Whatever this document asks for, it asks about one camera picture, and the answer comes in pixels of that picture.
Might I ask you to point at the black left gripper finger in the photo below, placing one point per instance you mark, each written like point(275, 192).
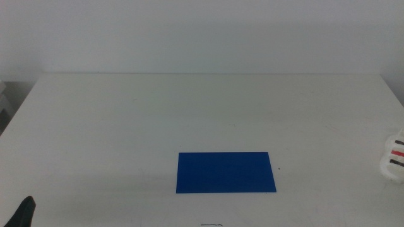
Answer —
point(25, 214)

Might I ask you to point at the blue rectangular mat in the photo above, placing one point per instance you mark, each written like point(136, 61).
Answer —
point(225, 173)

